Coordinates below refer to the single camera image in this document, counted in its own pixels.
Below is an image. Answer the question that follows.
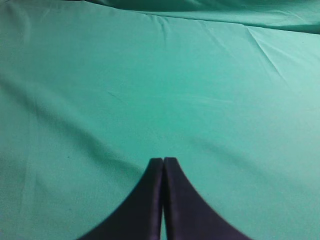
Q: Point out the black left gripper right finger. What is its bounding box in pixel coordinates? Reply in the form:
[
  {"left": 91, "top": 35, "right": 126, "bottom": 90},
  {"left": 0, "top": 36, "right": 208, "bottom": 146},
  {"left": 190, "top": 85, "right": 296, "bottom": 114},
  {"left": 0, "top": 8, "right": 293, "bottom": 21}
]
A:
[{"left": 163, "top": 157, "right": 249, "bottom": 240}]

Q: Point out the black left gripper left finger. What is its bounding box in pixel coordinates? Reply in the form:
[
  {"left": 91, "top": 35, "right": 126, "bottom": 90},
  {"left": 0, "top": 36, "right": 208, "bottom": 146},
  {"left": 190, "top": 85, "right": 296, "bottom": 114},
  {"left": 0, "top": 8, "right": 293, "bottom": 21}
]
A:
[{"left": 80, "top": 158, "right": 163, "bottom": 240}]

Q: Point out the green cloth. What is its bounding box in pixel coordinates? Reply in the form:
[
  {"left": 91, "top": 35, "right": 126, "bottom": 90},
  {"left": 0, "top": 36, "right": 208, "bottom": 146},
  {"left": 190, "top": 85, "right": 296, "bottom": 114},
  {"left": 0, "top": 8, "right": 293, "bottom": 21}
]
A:
[{"left": 0, "top": 0, "right": 320, "bottom": 240}]

